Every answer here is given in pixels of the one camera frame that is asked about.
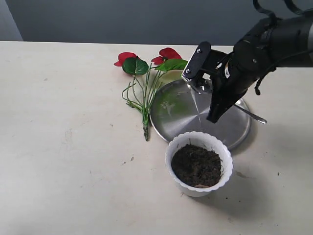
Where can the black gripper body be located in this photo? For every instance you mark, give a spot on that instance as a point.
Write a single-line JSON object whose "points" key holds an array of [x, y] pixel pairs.
{"points": [[250, 61]]}

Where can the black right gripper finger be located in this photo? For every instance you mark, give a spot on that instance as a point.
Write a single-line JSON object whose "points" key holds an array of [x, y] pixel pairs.
{"points": [[222, 99]]}

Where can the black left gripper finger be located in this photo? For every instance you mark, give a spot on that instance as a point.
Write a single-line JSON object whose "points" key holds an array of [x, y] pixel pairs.
{"points": [[194, 67]]}

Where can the stainless steel spork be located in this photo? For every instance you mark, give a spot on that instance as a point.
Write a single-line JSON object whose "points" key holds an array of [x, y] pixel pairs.
{"points": [[205, 87]]}

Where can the artificial red anthurium plant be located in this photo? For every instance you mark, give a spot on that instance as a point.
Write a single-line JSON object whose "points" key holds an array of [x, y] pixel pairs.
{"points": [[147, 80]]}

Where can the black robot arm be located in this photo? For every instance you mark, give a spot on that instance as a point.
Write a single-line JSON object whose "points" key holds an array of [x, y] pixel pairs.
{"points": [[291, 44]]}

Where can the white scalloped plastic pot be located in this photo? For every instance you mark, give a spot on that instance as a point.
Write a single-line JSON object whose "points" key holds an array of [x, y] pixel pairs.
{"points": [[208, 142]]}

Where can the round stainless steel plate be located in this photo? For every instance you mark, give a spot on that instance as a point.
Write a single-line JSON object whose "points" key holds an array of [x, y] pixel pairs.
{"points": [[178, 109]]}

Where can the dark potting soil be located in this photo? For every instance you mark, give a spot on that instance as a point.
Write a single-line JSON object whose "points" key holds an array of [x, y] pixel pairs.
{"points": [[196, 166]]}

